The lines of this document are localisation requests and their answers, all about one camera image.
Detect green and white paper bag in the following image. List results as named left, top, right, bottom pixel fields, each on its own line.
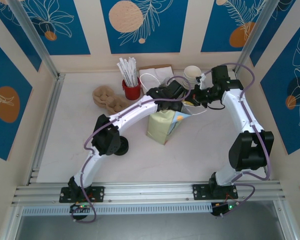
left=139, top=72, right=208, bottom=146

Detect white paper napkin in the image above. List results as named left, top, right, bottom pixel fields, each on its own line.
left=139, top=67, right=175, bottom=87

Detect red straw bucket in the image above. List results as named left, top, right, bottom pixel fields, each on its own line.
left=121, top=76, right=142, bottom=101

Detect brown cardboard napkin box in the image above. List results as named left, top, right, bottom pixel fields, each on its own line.
left=139, top=64, right=177, bottom=95

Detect brown pulp cup carrier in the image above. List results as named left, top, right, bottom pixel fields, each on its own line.
left=92, top=85, right=127, bottom=112
left=91, top=87, right=130, bottom=115

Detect black controller board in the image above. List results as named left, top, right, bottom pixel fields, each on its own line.
left=69, top=203, right=90, bottom=213
left=211, top=202, right=237, bottom=217

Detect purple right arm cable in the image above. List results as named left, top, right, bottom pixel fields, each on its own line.
left=202, top=62, right=272, bottom=218

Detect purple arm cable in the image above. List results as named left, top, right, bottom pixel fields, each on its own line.
left=71, top=76, right=190, bottom=225
left=202, top=62, right=272, bottom=218

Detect aluminium frame post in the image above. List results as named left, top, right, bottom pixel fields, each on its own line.
left=234, top=0, right=280, bottom=76
left=7, top=0, right=60, bottom=79

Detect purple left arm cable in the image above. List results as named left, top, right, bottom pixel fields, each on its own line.
left=71, top=76, right=190, bottom=225

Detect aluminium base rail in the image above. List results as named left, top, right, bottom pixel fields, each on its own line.
left=11, top=181, right=288, bottom=206

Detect aluminium side rail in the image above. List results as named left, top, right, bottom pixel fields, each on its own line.
left=26, top=72, right=66, bottom=186

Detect grey slotted cable duct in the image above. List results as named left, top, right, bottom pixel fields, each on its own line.
left=21, top=202, right=213, bottom=216

